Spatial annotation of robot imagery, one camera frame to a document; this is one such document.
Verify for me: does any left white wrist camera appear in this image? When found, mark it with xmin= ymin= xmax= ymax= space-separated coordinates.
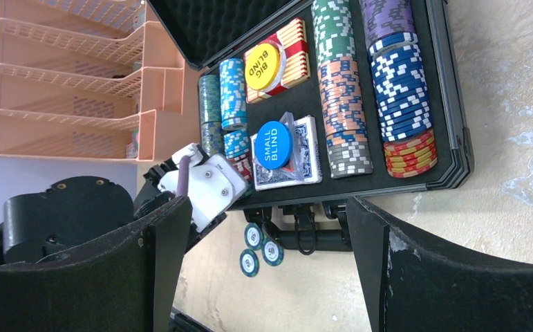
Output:
xmin=157 ymin=143 xmax=249 ymax=233

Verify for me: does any blue round dealer button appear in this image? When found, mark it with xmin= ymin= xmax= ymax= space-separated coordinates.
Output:
xmin=254 ymin=121 xmax=292 ymax=170

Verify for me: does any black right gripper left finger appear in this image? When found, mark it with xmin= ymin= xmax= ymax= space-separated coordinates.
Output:
xmin=0 ymin=197 xmax=193 ymax=331

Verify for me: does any green fifty chip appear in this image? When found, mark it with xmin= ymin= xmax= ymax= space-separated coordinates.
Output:
xmin=244 ymin=223 xmax=264 ymax=250
xmin=261 ymin=239 xmax=284 ymax=266
xmin=239 ymin=249 xmax=259 ymax=277

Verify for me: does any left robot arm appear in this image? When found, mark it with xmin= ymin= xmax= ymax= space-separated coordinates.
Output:
xmin=0 ymin=176 xmax=175 ymax=265

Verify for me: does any orange card deck in case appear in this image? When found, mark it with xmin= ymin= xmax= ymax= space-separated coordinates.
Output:
xmin=243 ymin=17 xmax=310 ymax=104

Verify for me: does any green box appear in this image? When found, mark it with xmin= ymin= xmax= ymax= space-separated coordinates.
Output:
xmin=127 ymin=129 xmax=139 ymax=158

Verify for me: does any orange plastic file organizer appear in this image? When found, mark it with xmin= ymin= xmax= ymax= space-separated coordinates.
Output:
xmin=0 ymin=0 xmax=200 ymax=163

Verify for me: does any black poker chip case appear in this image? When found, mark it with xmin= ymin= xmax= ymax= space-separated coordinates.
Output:
xmin=151 ymin=1 xmax=474 ymax=253

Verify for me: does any blue playing card deck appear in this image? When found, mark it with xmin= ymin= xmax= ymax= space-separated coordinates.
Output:
xmin=252 ymin=116 xmax=323 ymax=191

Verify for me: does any yellow big blind button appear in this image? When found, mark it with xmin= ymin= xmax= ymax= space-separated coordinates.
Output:
xmin=245 ymin=43 xmax=281 ymax=90

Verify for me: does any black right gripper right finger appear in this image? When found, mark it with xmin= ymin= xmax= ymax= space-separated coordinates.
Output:
xmin=346 ymin=197 xmax=533 ymax=331

